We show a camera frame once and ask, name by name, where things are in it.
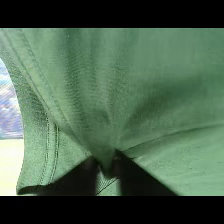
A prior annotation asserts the green T-shirt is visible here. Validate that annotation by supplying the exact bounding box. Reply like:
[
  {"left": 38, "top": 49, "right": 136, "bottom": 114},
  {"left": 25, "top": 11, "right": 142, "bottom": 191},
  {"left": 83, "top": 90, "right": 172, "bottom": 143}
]
[{"left": 0, "top": 28, "right": 224, "bottom": 197}]

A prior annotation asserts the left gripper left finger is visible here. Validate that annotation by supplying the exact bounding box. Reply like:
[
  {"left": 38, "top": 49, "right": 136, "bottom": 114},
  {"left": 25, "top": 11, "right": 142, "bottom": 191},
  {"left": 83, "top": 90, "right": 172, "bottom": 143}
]
[{"left": 17, "top": 156, "right": 101, "bottom": 197}]

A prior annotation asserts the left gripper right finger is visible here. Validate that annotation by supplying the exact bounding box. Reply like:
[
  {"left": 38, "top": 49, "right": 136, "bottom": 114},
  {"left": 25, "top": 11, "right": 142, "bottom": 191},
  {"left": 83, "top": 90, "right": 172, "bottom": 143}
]
[{"left": 112, "top": 150, "right": 179, "bottom": 197}]

